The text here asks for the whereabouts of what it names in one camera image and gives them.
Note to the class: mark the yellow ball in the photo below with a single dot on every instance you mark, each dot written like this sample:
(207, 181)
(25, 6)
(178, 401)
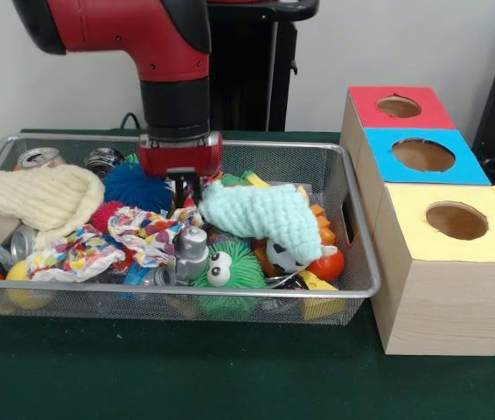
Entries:
(20, 293)

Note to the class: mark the yellow banana toy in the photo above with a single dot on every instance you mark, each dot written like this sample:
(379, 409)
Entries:
(252, 179)

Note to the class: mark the black and white soccer ball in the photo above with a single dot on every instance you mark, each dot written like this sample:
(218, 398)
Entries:
(282, 258)

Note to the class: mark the crushed silver can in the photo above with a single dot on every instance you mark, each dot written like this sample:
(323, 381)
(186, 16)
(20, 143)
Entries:
(39, 157)

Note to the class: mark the blue spiky ball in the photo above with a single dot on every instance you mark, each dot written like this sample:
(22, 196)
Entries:
(134, 185)

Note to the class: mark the mint green waffle cloth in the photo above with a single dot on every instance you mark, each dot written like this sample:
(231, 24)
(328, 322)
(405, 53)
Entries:
(265, 214)

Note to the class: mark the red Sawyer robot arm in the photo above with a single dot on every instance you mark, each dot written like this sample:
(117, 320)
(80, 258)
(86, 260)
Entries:
(142, 35)

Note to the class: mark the green fuzzy toy with eyes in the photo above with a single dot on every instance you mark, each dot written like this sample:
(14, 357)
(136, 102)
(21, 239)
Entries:
(234, 278)

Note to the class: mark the orange plastic building block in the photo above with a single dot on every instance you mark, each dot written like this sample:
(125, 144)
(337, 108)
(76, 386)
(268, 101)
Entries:
(322, 223)

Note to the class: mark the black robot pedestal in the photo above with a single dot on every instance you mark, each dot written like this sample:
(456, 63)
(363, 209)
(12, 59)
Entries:
(247, 79)

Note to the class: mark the yellow cheese wedge toy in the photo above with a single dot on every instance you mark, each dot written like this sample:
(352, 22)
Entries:
(317, 284)

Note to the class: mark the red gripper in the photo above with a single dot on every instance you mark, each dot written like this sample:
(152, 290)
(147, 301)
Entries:
(180, 156)

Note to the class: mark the grey robot toy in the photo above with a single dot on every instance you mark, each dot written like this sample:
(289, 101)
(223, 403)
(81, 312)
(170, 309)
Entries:
(192, 249)

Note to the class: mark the wooden box with three holes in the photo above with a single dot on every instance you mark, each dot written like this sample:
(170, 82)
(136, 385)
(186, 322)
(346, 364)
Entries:
(444, 289)

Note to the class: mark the red ball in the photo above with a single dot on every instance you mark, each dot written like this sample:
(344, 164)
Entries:
(328, 262)

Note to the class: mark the cream waffle cloth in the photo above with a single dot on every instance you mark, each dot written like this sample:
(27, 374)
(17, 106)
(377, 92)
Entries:
(42, 197)

